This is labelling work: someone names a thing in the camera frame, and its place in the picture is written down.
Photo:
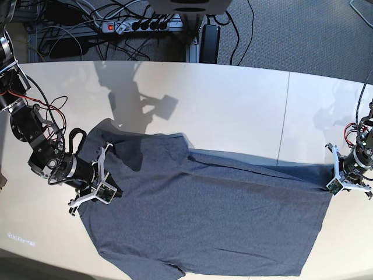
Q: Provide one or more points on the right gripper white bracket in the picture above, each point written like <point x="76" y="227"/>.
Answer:
<point x="100" y="176"/>

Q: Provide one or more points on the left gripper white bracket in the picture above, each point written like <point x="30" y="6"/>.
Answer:
<point x="350" y="169"/>

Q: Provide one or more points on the blue grey T-shirt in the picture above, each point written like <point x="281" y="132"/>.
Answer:
<point x="183" y="211"/>

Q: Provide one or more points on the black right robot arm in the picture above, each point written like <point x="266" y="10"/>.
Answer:
<point x="54" y="157"/>

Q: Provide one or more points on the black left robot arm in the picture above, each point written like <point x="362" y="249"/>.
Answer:
<point x="359" y="133"/>

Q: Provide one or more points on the white power strip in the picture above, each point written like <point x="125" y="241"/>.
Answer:
<point x="129" y="26"/>

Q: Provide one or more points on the black power adapter brick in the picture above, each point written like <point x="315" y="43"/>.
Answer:
<point x="209" y="46"/>

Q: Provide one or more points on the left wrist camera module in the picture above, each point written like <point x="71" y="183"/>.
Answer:
<point x="334" y="186"/>

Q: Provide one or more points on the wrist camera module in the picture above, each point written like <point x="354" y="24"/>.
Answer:
<point x="105" y="193"/>
<point x="334" y="186"/>

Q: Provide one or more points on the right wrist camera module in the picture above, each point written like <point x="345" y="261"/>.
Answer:
<point x="105" y="193"/>

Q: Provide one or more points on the silver aluminium frame post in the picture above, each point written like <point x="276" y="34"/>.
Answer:
<point x="191" y="26"/>

